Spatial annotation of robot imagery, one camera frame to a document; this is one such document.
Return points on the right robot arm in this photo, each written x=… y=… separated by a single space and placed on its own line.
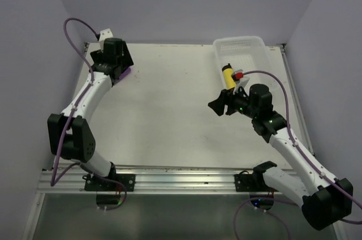
x=323 y=198

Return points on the black base bracket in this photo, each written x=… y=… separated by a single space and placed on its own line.
x=244 y=182
x=120 y=182

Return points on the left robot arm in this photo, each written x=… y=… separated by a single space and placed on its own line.
x=69 y=132

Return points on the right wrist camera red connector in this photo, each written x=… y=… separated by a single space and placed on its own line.
x=240 y=80

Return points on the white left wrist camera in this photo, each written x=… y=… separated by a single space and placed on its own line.
x=104 y=34

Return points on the left black base bracket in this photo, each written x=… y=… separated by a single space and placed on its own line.
x=120 y=182

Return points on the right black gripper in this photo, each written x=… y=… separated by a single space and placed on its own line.
x=218 y=104

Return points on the white plastic basket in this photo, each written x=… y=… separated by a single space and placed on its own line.
x=246 y=53

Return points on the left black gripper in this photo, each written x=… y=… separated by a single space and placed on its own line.
x=125 y=59

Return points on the right black base bracket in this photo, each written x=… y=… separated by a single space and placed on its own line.
x=244 y=182

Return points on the purple grey towel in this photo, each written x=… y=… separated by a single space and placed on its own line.
x=123 y=75

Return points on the aluminium mounting rail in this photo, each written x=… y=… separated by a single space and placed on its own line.
x=159 y=181

